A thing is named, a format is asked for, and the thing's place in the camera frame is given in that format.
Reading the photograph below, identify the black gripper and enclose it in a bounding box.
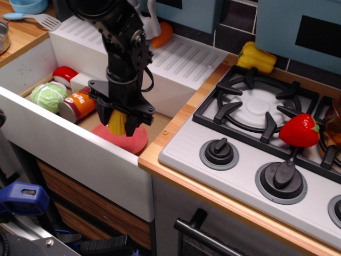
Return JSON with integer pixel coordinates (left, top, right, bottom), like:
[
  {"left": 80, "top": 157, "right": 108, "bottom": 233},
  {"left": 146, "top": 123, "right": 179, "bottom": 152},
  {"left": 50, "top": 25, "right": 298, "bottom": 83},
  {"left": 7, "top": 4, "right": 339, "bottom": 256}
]
[{"left": 88, "top": 69, "right": 156, "bottom": 137}]

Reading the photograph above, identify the yellow toy corn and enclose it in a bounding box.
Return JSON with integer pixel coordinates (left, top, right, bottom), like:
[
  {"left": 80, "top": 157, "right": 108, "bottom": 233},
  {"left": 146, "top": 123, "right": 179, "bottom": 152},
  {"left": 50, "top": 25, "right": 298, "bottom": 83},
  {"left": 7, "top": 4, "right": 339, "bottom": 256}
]
[{"left": 108, "top": 109, "right": 127, "bottom": 136}]

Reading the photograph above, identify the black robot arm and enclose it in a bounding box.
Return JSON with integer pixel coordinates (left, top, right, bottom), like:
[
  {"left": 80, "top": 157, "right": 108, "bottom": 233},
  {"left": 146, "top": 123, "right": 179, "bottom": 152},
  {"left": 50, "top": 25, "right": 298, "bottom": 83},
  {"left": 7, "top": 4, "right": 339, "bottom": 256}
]
[{"left": 66, "top": 1, "right": 156, "bottom": 137}]

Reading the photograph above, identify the pink plate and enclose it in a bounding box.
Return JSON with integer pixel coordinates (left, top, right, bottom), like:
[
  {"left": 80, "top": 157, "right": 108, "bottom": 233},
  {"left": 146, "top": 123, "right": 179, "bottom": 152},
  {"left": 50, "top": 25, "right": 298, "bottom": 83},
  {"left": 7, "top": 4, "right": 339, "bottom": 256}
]
[{"left": 91, "top": 124, "right": 148, "bottom": 155}]

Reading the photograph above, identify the orange toy bean can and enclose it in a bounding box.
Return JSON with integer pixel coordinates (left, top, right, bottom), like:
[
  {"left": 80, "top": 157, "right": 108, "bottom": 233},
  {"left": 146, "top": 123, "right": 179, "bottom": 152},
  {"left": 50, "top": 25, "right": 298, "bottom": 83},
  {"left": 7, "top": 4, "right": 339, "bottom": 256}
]
[{"left": 58, "top": 86, "right": 95, "bottom": 123}]

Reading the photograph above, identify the white toy sink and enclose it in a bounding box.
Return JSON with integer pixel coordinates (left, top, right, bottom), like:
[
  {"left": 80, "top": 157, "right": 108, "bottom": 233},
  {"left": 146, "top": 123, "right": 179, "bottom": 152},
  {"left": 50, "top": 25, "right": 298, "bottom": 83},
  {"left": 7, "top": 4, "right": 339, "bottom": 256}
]
[{"left": 1, "top": 16, "right": 227, "bottom": 222}]

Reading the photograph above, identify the green toy cabbage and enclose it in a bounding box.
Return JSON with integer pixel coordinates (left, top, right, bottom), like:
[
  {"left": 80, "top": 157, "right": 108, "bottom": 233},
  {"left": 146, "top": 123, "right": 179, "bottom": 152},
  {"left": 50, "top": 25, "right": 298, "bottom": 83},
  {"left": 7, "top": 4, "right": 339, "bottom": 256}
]
[{"left": 29, "top": 81, "right": 68, "bottom": 114}]

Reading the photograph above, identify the grey toy faucet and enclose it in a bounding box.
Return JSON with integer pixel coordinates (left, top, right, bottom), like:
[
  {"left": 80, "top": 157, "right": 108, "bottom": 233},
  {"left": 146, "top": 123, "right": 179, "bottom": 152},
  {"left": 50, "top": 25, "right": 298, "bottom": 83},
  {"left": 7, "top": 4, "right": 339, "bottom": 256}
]
[{"left": 128, "top": 0, "right": 161, "bottom": 40}]

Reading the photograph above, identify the orange toy carrot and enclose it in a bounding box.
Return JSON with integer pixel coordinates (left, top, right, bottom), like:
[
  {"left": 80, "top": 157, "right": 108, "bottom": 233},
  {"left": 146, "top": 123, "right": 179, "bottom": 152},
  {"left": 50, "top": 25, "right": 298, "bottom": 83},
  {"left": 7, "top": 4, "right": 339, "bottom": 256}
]
[{"left": 152, "top": 21, "right": 173, "bottom": 48}]

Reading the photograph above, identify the left black stove knob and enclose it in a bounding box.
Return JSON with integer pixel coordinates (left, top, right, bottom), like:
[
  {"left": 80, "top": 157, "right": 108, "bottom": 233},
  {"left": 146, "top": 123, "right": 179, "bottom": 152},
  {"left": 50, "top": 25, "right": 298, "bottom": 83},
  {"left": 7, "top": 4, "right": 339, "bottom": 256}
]
[{"left": 199, "top": 138, "right": 239, "bottom": 171}]

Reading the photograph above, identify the black stove knob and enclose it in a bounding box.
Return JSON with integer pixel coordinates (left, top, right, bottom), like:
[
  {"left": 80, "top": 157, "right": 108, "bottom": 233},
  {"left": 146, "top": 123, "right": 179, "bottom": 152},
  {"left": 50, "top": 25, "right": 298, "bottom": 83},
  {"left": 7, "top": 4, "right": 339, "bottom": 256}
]
[
  {"left": 328, "top": 195, "right": 341, "bottom": 228},
  {"left": 199, "top": 138, "right": 239, "bottom": 171},
  {"left": 255, "top": 161, "right": 307, "bottom": 205}
]

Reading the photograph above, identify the grey blue toy spatula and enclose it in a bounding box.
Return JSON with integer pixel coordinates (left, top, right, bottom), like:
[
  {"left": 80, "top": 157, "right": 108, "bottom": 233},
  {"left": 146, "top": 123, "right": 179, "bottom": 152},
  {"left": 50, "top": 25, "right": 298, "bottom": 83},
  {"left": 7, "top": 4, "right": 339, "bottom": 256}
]
[{"left": 3, "top": 12, "right": 61, "bottom": 31}]

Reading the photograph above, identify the blue clamp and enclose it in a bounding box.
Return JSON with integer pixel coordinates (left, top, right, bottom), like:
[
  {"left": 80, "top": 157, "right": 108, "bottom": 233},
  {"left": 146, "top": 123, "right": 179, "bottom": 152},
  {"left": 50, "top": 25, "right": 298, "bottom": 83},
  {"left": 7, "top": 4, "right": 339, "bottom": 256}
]
[{"left": 1, "top": 182, "right": 50, "bottom": 216}]

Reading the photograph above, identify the silver metal pot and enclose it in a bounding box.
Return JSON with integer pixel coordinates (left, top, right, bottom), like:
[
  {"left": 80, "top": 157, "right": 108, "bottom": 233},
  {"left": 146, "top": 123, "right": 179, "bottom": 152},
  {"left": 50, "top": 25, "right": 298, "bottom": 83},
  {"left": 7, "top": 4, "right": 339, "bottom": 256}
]
[{"left": 0, "top": 16, "right": 11, "bottom": 55}]

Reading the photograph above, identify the black stove grate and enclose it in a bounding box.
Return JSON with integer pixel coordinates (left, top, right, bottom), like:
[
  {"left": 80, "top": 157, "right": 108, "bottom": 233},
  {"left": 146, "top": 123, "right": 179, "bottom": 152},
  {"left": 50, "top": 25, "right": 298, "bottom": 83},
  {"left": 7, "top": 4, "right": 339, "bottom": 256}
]
[{"left": 192, "top": 66, "right": 340, "bottom": 183}]

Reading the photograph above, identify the blue bowl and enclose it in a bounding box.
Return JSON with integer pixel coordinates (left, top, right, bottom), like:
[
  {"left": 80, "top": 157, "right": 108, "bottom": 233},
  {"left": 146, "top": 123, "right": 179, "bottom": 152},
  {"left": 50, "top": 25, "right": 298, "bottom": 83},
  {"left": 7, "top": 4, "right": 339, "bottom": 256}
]
[{"left": 9, "top": 0, "right": 48, "bottom": 14}]

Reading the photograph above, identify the yellow toy bell pepper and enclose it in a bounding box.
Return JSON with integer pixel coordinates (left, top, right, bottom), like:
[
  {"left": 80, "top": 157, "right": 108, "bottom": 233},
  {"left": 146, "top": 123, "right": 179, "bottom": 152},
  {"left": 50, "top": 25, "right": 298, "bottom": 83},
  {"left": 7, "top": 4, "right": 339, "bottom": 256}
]
[{"left": 237, "top": 41, "right": 277, "bottom": 74}]

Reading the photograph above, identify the middle black stove knob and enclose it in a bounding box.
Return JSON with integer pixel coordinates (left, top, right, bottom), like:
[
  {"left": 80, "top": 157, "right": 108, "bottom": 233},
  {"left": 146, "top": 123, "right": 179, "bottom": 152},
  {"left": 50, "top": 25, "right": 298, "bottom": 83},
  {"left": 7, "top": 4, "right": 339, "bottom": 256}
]
[{"left": 255, "top": 161, "right": 307, "bottom": 205}]

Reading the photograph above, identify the red toy strawberry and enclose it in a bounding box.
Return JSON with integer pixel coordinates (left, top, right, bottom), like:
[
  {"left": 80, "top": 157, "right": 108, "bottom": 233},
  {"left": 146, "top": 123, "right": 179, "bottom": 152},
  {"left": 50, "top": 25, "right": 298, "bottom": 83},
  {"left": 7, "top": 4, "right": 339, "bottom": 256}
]
[{"left": 279, "top": 114, "right": 320, "bottom": 148}]

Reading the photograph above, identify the amber glass object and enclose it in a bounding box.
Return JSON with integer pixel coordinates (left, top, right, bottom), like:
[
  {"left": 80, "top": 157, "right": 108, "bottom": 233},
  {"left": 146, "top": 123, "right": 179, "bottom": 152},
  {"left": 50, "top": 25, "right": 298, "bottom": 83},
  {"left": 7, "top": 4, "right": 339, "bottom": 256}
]
[{"left": 324, "top": 99, "right": 340, "bottom": 149}]

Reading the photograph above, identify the right black stove knob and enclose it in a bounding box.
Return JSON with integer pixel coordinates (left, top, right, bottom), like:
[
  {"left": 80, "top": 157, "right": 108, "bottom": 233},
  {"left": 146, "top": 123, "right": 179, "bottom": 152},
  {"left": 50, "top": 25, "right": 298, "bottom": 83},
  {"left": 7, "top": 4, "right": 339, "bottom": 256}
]
[{"left": 328, "top": 195, "right": 341, "bottom": 228}]

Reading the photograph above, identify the black ribbed tool handle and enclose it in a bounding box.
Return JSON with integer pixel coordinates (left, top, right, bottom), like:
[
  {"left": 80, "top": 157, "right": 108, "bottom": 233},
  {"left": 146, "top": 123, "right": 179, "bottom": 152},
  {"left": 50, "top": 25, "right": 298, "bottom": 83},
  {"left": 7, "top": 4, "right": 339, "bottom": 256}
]
[{"left": 78, "top": 235, "right": 134, "bottom": 256}]

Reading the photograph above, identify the black oven handle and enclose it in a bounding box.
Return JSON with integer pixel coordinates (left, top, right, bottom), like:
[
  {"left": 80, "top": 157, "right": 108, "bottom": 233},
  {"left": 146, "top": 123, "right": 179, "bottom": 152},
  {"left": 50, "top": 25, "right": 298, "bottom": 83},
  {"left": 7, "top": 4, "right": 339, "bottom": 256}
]
[{"left": 174, "top": 208, "right": 247, "bottom": 255}]

